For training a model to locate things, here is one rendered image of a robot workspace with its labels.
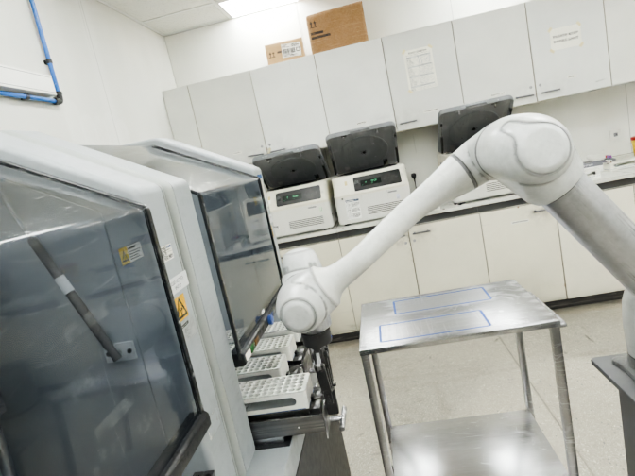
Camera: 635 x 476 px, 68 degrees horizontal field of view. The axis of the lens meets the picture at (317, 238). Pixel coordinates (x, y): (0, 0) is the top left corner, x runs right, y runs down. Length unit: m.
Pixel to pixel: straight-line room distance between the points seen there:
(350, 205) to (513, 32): 1.70
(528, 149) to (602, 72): 3.16
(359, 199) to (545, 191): 2.53
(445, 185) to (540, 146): 0.27
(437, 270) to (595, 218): 2.57
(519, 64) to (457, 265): 1.52
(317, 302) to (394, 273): 2.59
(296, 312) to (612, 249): 0.64
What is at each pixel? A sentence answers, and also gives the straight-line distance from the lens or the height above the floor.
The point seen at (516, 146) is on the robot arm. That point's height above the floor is 1.37.
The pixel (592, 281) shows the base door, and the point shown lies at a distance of 3.88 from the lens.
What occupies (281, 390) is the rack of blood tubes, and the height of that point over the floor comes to 0.86.
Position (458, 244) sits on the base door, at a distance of 3.54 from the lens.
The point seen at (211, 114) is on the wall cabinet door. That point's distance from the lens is 3.92.
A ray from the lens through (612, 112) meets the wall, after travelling 4.47.
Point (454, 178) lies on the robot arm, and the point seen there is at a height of 1.32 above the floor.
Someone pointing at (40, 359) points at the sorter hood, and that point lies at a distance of 0.63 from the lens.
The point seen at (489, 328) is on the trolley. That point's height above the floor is 0.82.
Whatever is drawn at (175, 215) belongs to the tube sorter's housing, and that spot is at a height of 1.37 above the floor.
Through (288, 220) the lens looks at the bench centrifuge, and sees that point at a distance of 3.51.
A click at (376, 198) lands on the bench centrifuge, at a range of 3.44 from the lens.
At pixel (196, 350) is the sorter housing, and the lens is 1.01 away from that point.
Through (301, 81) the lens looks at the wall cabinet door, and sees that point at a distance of 3.78.
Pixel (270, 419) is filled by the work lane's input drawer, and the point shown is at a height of 0.81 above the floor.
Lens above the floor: 1.42
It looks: 9 degrees down
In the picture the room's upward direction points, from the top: 12 degrees counter-clockwise
